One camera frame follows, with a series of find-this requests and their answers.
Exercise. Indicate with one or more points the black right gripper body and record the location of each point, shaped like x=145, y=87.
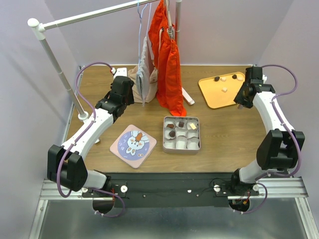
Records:
x=240, y=97

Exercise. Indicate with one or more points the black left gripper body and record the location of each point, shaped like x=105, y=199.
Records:
x=129, y=98

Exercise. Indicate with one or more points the dark round chocolate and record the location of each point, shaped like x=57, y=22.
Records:
x=172, y=134

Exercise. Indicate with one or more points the pink chocolate tin box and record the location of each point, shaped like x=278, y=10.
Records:
x=186, y=140

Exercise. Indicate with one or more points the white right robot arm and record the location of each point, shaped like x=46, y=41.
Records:
x=279, y=154

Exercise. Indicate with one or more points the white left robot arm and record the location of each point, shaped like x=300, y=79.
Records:
x=65, y=164

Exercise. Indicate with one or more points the beige cloth pile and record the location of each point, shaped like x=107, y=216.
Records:
x=152, y=83

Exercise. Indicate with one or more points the grey hanging towel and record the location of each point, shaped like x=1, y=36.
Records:
x=144, y=73

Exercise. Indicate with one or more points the orange tray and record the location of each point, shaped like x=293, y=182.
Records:
x=212, y=90

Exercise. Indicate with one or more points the pink tin lid with bunny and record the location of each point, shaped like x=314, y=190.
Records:
x=133, y=146

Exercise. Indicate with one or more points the orange hanging garment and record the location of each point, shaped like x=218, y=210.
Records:
x=167, y=62

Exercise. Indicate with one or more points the blue clothes hanger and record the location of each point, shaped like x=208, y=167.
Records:
x=140, y=13

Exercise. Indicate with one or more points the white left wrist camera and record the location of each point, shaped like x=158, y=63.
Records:
x=120, y=72

